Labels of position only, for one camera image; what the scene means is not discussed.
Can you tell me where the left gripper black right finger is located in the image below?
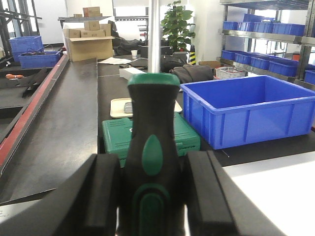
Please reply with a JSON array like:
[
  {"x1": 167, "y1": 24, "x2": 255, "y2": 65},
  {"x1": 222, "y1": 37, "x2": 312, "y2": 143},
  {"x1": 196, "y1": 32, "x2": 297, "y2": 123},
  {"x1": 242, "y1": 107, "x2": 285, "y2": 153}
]
[{"x1": 184, "y1": 151, "x2": 284, "y2": 236}]

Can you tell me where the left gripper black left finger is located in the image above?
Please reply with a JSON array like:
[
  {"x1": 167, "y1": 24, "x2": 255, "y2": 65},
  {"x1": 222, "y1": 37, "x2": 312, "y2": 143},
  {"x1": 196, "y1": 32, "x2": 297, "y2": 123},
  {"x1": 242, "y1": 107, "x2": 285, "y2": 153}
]
[{"x1": 0, "y1": 154, "x2": 120, "y2": 236}]

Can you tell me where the green black screwdriver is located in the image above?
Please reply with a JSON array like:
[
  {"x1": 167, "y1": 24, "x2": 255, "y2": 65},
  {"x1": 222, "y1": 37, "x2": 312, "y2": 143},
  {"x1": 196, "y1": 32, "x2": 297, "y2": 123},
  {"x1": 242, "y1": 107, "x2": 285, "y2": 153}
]
[{"x1": 115, "y1": 0, "x2": 189, "y2": 236}]

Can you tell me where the beige plastic tray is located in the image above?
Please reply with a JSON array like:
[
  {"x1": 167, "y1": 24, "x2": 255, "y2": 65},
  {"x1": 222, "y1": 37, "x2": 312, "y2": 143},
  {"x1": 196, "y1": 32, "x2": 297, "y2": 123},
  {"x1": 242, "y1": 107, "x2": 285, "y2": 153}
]
[{"x1": 110, "y1": 97, "x2": 171, "y2": 118}]

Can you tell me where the green SATA tool case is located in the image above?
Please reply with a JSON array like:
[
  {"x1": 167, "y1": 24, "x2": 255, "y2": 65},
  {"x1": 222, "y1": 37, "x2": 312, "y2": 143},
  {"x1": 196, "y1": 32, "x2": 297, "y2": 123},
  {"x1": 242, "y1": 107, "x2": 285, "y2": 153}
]
[{"x1": 102, "y1": 112, "x2": 200, "y2": 168}]

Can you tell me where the large blue plastic bin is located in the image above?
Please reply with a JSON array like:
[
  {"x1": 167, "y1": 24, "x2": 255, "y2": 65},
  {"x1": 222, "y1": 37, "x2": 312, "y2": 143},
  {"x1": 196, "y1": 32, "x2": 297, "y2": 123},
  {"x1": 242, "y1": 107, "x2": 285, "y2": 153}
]
[{"x1": 181, "y1": 76, "x2": 315, "y2": 149}]

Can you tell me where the white woven basket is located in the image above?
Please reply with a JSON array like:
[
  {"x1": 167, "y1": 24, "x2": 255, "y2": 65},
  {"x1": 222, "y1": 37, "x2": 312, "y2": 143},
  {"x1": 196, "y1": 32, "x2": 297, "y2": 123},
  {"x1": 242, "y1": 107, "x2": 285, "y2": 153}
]
[{"x1": 215, "y1": 66, "x2": 246, "y2": 79}]

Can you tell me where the dark grey folded cloth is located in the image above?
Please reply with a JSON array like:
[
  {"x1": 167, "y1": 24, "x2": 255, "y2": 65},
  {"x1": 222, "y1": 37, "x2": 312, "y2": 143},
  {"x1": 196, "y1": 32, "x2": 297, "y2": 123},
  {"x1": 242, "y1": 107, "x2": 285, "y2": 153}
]
[{"x1": 169, "y1": 64, "x2": 214, "y2": 84}]

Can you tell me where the white rectangular box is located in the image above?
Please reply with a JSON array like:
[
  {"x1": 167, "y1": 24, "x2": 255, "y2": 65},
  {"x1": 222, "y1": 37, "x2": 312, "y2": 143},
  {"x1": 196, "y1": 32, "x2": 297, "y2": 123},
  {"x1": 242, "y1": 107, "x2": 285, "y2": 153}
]
[{"x1": 119, "y1": 67, "x2": 145, "y2": 80}]

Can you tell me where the black bag on conveyor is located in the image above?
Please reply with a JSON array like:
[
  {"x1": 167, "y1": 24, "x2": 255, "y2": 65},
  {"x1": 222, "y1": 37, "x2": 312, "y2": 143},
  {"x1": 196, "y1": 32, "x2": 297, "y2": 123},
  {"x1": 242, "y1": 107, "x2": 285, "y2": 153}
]
[{"x1": 160, "y1": 55, "x2": 187, "y2": 73}]

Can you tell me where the blue crate on left conveyor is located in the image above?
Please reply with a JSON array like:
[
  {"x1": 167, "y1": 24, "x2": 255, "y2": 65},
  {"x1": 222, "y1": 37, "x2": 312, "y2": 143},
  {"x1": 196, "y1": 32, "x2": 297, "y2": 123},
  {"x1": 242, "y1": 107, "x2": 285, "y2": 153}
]
[{"x1": 18, "y1": 51, "x2": 61, "y2": 68}]

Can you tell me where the black yellow striped bollard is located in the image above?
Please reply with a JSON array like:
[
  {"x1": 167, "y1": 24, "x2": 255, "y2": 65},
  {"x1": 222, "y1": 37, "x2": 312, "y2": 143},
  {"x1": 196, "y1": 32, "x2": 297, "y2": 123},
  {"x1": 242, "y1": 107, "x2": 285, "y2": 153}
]
[{"x1": 189, "y1": 45, "x2": 196, "y2": 65}]

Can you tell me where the large open cardboard box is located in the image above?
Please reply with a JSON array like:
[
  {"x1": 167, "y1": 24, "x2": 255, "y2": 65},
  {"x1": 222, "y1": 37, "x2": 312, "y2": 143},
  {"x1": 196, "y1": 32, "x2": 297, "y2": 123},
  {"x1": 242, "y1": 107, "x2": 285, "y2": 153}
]
[{"x1": 63, "y1": 29, "x2": 114, "y2": 62}]

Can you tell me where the white paper cup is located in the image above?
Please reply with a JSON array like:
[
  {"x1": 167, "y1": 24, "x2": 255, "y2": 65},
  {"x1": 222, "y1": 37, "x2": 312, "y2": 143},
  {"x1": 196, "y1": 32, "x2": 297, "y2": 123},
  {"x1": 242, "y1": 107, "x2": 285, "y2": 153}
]
[{"x1": 131, "y1": 50, "x2": 138, "y2": 59}]

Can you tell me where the metal shelf rack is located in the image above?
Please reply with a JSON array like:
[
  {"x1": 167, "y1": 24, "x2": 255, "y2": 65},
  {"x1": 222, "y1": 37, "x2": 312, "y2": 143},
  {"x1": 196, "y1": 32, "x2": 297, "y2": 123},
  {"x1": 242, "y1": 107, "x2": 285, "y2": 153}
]
[{"x1": 217, "y1": 0, "x2": 315, "y2": 90}]

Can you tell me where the green potted plant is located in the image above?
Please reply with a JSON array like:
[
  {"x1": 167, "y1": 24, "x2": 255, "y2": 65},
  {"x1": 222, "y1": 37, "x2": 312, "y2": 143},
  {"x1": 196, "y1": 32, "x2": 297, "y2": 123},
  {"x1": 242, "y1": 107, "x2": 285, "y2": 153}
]
[{"x1": 161, "y1": 0, "x2": 195, "y2": 52}]

